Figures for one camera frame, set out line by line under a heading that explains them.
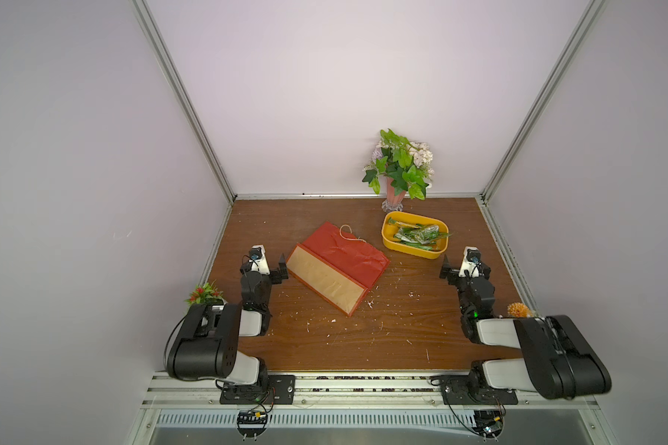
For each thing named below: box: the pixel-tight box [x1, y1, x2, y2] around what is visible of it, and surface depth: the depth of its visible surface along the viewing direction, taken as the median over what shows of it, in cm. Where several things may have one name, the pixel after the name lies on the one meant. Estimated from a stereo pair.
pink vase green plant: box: [361, 127, 435, 214], surface depth 94 cm
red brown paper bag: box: [286, 221, 390, 317], surface depth 97 cm
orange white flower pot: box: [506, 302, 536, 318], surface depth 79 cm
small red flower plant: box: [184, 279, 224, 306], surface depth 78 cm
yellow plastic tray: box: [381, 211, 450, 260], surface depth 102 cm
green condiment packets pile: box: [387, 217, 453, 252], surface depth 100 cm
